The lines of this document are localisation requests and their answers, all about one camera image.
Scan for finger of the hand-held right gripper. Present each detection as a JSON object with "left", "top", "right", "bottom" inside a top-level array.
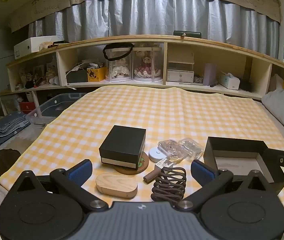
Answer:
[{"left": 263, "top": 148, "right": 284, "bottom": 167}]

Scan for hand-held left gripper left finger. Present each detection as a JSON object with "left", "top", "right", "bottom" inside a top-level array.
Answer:
[{"left": 14, "top": 159, "right": 109, "bottom": 212}]

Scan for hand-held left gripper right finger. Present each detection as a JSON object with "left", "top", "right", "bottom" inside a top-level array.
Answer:
[{"left": 175, "top": 159, "right": 274, "bottom": 211}]

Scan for oval wooden box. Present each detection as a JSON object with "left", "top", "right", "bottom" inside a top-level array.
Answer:
[{"left": 95, "top": 172, "right": 138, "bottom": 200}]

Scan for clear plastic case pink trinkets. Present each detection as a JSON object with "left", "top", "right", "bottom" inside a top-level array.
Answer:
[{"left": 158, "top": 139, "right": 182, "bottom": 159}]

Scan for white round tape measure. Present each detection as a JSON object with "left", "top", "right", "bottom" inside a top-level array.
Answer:
[{"left": 148, "top": 147, "right": 169, "bottom": 162}]

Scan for small black lidded box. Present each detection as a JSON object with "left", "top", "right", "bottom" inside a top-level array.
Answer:
[{"left": 99, "top": 125, "right": 147, "bottom": 169}]

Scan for round cork coaster green figure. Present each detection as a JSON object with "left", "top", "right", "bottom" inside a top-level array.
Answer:
[{"left": 114, "top": 150, "right": 149, "bottom": 175}]

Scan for grey pillow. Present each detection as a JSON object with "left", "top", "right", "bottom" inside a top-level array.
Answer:
[{"left": 261, "top": 87, "right": 284, "bottom": 143}]

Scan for brown cylinder with label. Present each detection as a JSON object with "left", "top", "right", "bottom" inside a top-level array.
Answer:
[{"left": 143, "top": 160, "right": 174, "bottom": 183}]

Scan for yellow checked blanket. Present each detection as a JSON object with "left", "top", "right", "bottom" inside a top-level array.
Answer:
[{"left": 0, "top": 85, "right": 284, "bottom": 232}]

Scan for clear plastic storage bin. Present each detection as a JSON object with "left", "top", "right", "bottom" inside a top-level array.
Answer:
[{"left": 26, "top": 93, "right": 88, "bottom": 126}]

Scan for red box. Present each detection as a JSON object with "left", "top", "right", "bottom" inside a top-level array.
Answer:
[{"left": 19, "top": 101, "right": 35, "bottom": 111}]

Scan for folded blue grey blanket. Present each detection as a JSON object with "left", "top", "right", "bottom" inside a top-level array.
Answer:
[{"left": 0, "top": 112, "right": 31, "bottom": 147}]

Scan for white tissue box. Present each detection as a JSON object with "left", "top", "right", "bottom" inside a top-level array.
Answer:
[{"left": 218, "top": 72, "right": 241, "bottom": 91}]

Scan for dark storage box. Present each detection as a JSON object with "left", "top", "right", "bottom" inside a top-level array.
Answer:
[{"left": 66, "top": 69, "right": 89, "bottom": 84}]

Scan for lilac box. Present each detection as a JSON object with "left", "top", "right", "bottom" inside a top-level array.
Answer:
[{"left": 204, "top": 63, "right": 217, "bottom": 86}]

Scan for yellow printed box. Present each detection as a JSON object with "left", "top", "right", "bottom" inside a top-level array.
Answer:
[{"left": 87, "top": 67, "right": 107, "bottom": 82}]

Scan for small white drawer box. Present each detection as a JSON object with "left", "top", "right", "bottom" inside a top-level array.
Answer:
[{"left": 167, "top": 52, "right": 195, "bottom": 83}]

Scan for clear doll display case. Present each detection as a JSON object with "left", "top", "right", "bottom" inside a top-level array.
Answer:
[{"left": 131, "top": 46, "right": 164, "bottom": 83}]

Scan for white cardboard box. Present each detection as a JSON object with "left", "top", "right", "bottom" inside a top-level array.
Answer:
[{"left": 14, "top": 36, "right": 65, "bottom": 60}]

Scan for dark green case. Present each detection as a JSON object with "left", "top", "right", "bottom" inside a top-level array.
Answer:
[{"left": 174, "top": 30, "right": 202, "bottom": 38}]

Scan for wooden shelf unit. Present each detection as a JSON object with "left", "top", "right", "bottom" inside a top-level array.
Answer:
[{"left": 0, "top": 34, "right": 284, "bottom": 117}]

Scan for silver curtain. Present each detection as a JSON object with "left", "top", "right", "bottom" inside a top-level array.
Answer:
[{"left": 28, "top": 0, "right": 280, "bottom": 58}]

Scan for beige printed paper valance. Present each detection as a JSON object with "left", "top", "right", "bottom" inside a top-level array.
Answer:
[{"left": 8, "top": 0, "right": 282, "bottom": 33}]

